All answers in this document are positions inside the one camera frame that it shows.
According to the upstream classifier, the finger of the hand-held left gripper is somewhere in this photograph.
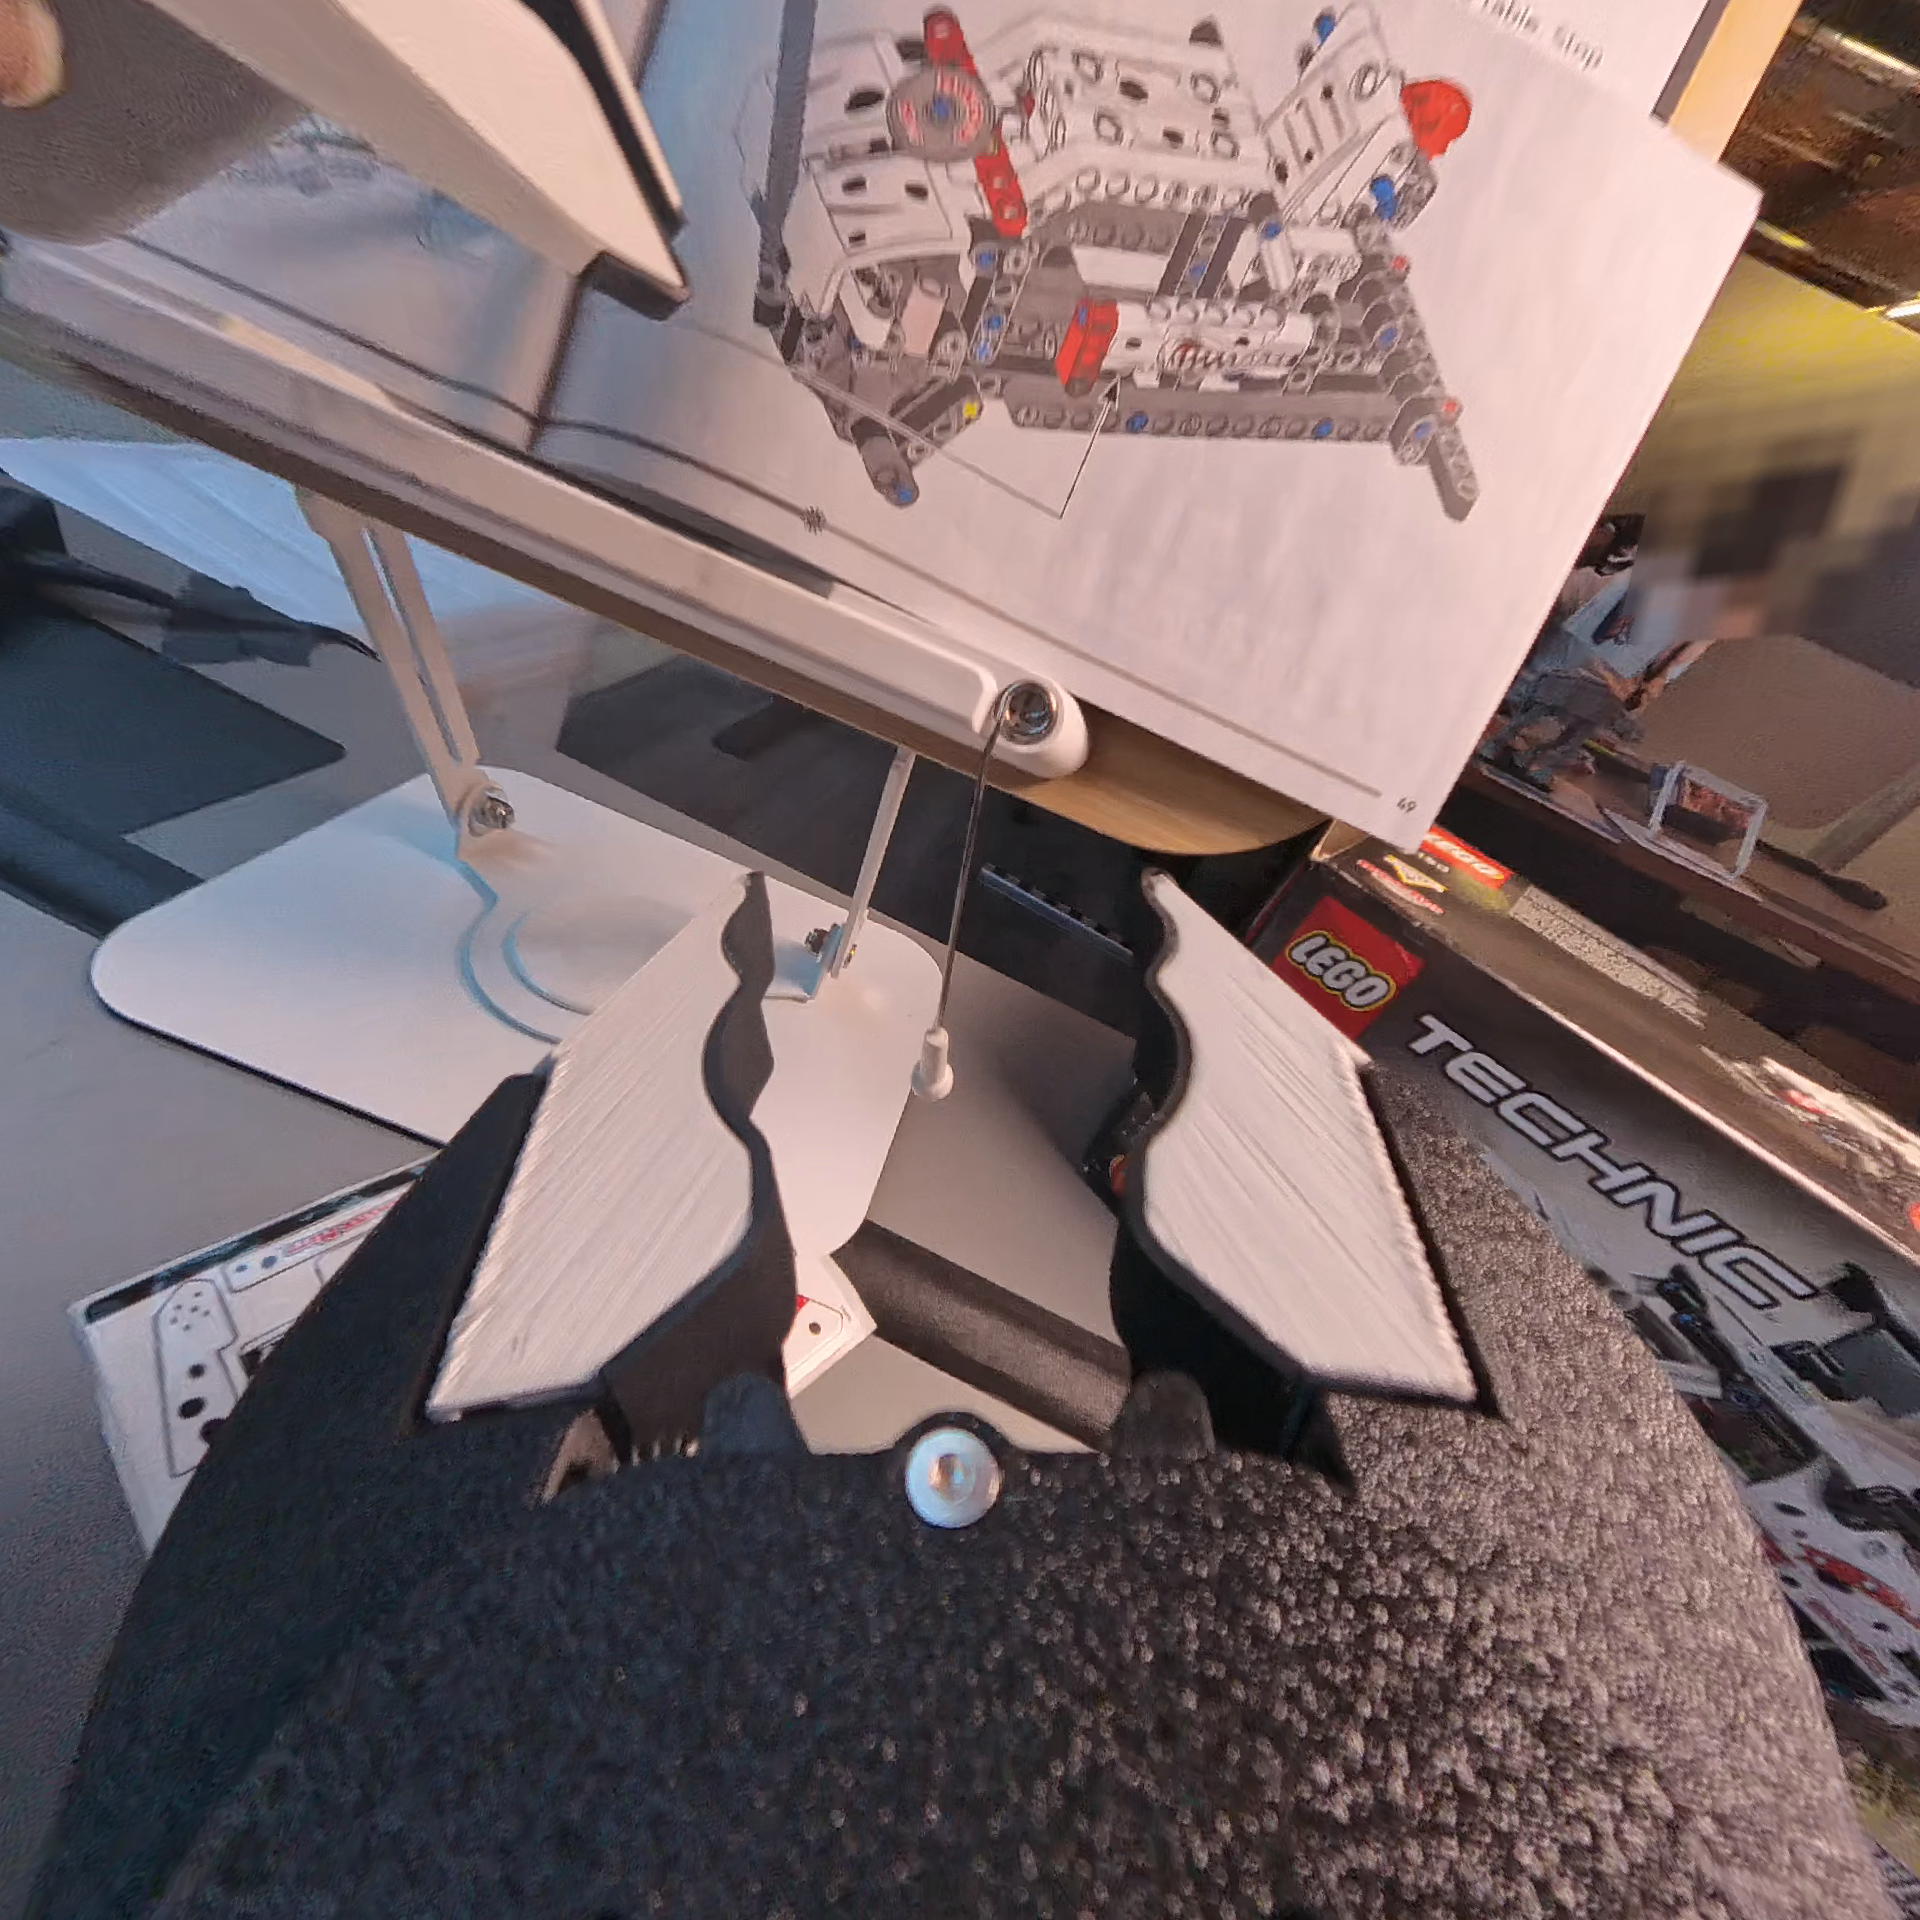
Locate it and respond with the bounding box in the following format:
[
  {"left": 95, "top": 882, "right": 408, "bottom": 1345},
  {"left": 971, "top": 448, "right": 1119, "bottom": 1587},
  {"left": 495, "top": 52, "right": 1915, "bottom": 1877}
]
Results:
[{"left": 156, "top": 0, "right": 696, "bottom": 321}]

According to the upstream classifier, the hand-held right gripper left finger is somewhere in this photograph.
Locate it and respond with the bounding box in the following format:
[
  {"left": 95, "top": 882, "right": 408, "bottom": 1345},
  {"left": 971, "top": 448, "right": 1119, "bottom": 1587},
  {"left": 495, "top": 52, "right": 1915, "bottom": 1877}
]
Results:
[{"left": 429, "top": 870, "right": 800, "bottom": 1429}]

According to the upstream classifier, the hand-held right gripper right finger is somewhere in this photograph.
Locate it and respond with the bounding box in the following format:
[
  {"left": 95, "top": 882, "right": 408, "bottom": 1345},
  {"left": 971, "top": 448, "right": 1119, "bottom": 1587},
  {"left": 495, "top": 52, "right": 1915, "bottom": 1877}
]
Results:
[{"left": 1115, "top": 870, "right": 1482, "bottom": 1413}]

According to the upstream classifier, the grey desk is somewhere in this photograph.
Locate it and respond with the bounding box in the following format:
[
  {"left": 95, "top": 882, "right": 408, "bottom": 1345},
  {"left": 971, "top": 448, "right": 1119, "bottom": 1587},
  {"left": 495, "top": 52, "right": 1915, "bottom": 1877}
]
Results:
[{"left": 0, "top": 870, "right": 1142, "bottom": 1920}]

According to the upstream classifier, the black desk pad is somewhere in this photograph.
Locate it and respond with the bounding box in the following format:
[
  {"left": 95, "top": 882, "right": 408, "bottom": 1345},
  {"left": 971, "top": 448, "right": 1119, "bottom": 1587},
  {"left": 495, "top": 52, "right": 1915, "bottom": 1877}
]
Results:
[{"left": 0, "top": 481, "right": 354, "bottom": 939}]

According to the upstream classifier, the printed task sheet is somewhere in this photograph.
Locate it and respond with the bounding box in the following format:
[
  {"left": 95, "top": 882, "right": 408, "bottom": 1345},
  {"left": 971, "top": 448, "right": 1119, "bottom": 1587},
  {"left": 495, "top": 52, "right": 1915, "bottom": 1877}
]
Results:
[{"left": 1463, "top": 0, "right": 1733, "bottom": 99}]

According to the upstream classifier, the toy truck set box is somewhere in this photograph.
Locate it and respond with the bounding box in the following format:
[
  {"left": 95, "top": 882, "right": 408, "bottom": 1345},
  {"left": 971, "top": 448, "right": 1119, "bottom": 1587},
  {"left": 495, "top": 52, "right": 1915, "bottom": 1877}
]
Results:
[{"left": 1079, "top": 827, "right": 1920, "bottom": 1748}]

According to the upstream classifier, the sticker sheet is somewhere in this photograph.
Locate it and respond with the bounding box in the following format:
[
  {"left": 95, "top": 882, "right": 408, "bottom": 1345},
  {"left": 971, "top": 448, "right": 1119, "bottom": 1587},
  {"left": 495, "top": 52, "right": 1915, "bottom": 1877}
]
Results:
[{"left": 65, "top": 1157, "right": 878, "bottom": 1555}]

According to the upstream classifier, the background work table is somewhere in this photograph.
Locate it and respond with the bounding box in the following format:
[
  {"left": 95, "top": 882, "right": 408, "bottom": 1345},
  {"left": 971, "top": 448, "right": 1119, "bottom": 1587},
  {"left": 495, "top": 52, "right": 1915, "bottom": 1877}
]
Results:
[{"left": 1455, "top": 736, "right": 1920, "bottom": 999}]

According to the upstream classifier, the open building instruction booklet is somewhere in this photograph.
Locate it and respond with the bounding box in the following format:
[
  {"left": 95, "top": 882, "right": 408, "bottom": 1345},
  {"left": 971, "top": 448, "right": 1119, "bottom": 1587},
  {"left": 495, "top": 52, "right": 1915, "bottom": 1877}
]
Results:
[{"left": 119, "top": 0, "right": 1766, "bottom": 835}]

